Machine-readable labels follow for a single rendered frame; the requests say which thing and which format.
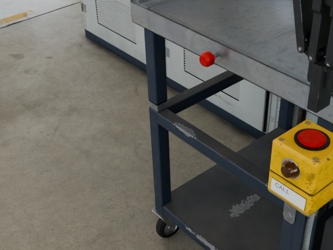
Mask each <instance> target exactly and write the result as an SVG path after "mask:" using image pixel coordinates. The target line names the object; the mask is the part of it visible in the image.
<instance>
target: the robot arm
mask: <svg viewBox="0 0 333 250"><path fill-rule="evenodd" d="M293 10H294V21H295V32H296V43H297V50H298V52H300V53H304V54H306V55H307V56H308V60H309V67H308V74H307V79H308V81H309V82H310V90H309V97H308V104H307V109H309V110H311V111H313V112H314V113H317V112H319V111H320V110H322V109H324V108H325V107H327V106H329V104H330V100H331V94H332V89H333V0H293ZM324 56H326V57H324Z"/></svg>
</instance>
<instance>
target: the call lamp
mask: <svg viewBox="0 0 333 250"><path fill-rule="evenodd" d="M281 173H282V175H283V176H284V177H286V178H289V179H292V180H297V179H299V178H300V176H301V170H300V167H299V165H298V164H297V163H296V162H295V161H294V160H293V159H291V158H284V159H283V160H282V162H281Z"/></svg>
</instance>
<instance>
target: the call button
mask: <svg viewBox="0 0 333 250"><path fill-rule="evenodd" d="M298 140H299V142H300V143H301V144H303V145H305V146H308V147H314V148H316V147H321V146H323V145H325V144H326V142H327V138H326V136H325V135H324V134H322V133H321V132H319V131H317V130H313V129H308V130H304V131H302V132H300V133H299V134H298Z"/></svg>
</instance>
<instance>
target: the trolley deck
mask: <svg viewBox="0 0 333 250"><path fill-rule="evenodd" d="M137 2H138V0H130V5H131V18H132V22H134V23H136V24H138V25H140V26H142V27H144V28H146V29H148V30H149V31H151V32H153V33H155V34H157V35H159V36H161V37H163V38H165V39H167V40H169V41H171V42H173V43H175V44H177V45H179V46H181V47H183V48H185V49H187V50H189V51H191V52H192V53H194V54H196V55H198V56H200V55H201V53H203V52H205V51H210V52H212V53H213V54H214V53H216V52H218V53H219V56H218V57H216V58H215V62H214V64H216V65H218V66H220V67H222V68H224V69H226V70H228V71H230V72H232V73H234V74H235V75H237V76H239V77H241V78H243V79H245V80H247V81H249V82H251V83H253V84H255V85H257V86H259V87H261V88H263V89H265V90H267V91H269V92H271V93H273V94H275V95H277V96H278V97H280V98H282V99H284V100H286V101H288V102H290V103H292V104H294V105H296V106H298V107H300V108H302V109H304V110H306V111H308V112H310V113H312V114H314V115H316V116H318V117H320V118H321V119H323V120H325V121H327V122H329V123H331V124H333V94H332V95H331V100H330V104H329V106H327V107H325V108H324V109H322V110H320V111H319V112H317V113H314V112H313V111H311V110H309V109H307V104H308V97H309V90H310V82H309V81H308V79H307V74H308V67H309V60H308V56H307V55H306V54H304V53H300V52H298V50H297V43H296V32H295V21H294V10H293V0H168V1H166V2H163V3H161V4H158V5H155V6H152V7H150V8H145V7H143V6H141V5H138V4H137Z"/></svg>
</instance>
